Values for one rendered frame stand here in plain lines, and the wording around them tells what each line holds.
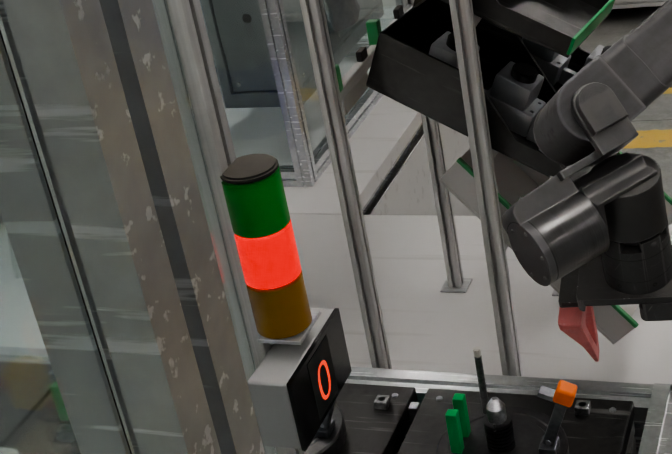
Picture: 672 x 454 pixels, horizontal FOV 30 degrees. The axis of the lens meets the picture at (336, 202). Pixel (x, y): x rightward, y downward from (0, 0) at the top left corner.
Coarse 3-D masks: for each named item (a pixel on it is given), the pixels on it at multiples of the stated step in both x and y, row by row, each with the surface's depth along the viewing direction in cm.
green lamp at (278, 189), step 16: (272, 176) 103; (224, 192) 104; (240, 192) 102; (256, 192) 102; (272, 192) 103; (240, 208) 103; (256, 208) 103; (272, 208) 103; (240, 224) 104; (256, 224) 103; (272, 224) 104
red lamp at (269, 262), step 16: (288, 224) 105; (240, 240) 105; (256, 240) 104; (272, 240) 104; (288, 240) 105; (240, 256) 106; (256, 256) 105; (272, 256) 105; (288, 256) 106; (256, 272) 106; (272, 272) 105; (288, 272) 106; (256, 288) 106; (272, 288) 106
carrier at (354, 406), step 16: (352, 384) 152; (368, 384) 151; (336, 400) 149; (352, 400) 149; (368, 400) 148; (400, 400) 147; (416, 400) 149; (336, 416) 143; (352, 416) 146; (368, 416) 145; (384, 416) 145; (400, 416) 144; (320, 432) 140; (336, 432) 140; (352, 432) 143; (368, 432) 143; (384, 432) 142; (400, 432) 144; (320, 448) 138; (336, 448) 140; (352, 448) 140; (368, 448) 140; (384, 448) 139
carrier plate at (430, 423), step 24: (432, 408) 145; (480, 408) 143; (528, 408) 141; (552, 408) 141; (600, 408) 139; (624, 408) 138; (408, 432) 141; (432, 432) 140; (576, 432) 136; (600, 432) 135; (624, 432) 135
